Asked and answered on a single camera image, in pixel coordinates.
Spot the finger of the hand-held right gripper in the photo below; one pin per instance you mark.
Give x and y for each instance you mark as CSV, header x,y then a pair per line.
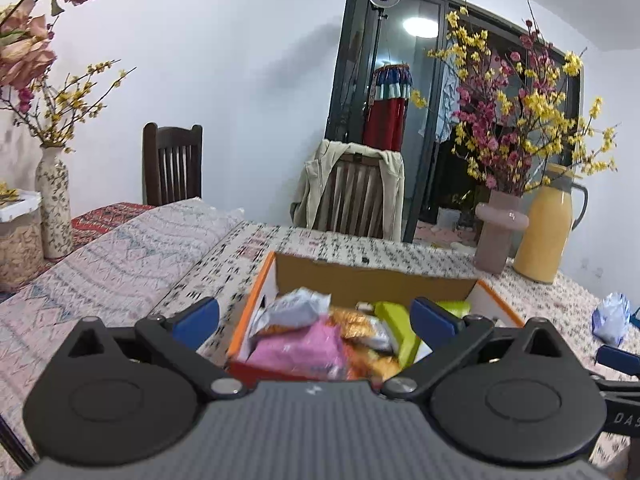
x,y
617,357

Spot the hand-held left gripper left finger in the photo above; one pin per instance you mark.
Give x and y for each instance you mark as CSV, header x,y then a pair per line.
x,y
197,317

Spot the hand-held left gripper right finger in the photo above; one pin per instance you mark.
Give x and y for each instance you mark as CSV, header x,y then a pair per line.
x,y
432,317

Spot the lime green snack packet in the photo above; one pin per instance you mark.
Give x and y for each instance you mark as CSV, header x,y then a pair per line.
x,y
400,330

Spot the orange cardboard box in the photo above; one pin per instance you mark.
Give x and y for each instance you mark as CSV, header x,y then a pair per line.
x,y
350,280

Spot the white grey snack packet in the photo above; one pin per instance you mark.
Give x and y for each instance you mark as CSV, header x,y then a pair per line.
x,y
290,310

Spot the pink snack packet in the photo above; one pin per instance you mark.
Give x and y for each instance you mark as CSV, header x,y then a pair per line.
x,y
300,350

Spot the blue plastic bag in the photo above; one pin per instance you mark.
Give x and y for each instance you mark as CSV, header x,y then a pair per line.
x,y
612,317

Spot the pale geometric patterned blanket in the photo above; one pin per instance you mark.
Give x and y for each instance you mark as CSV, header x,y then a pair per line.
x,y
125,260

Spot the pink mushroom-shaped vase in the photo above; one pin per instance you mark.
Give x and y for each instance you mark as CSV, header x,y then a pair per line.
x,y
495,240

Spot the white bucket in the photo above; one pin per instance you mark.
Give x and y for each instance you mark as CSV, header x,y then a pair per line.
x,y
448,218

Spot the yellow thermos jug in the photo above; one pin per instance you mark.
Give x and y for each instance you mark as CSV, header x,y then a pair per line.
x,y
542,240

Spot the brown slatted wooden chair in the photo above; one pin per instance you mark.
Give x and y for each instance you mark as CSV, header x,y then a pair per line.
x,y
355,190

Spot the dark wooden chair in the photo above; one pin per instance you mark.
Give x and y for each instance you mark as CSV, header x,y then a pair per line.
x,y
172,160

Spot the chair with beige jacket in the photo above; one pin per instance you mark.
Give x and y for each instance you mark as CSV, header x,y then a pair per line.
x,y
310,180

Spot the floral ceramic vase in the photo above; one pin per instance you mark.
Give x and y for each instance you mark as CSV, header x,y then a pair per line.
x,y
54,205

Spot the red and blue hanging garment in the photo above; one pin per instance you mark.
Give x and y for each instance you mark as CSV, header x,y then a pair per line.
x,y
382,125

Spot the yellow and pink blossom branches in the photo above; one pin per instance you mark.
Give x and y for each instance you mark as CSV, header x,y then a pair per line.
x,y
500,125

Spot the white basket lid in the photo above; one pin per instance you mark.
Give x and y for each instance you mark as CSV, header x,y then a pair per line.
x,y
20,208

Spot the light blue hanging shirt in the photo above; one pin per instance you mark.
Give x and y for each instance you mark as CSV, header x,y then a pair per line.
x,y
445,105

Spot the thin yellow flower sprigs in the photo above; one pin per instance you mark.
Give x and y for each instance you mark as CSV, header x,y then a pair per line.
x,y
70,105

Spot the dried pink roses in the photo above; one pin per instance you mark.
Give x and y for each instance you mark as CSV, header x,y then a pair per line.
x,y
25,55

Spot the dark glass door frame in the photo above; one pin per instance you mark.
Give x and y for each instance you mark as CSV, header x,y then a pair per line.
x,y
345,60

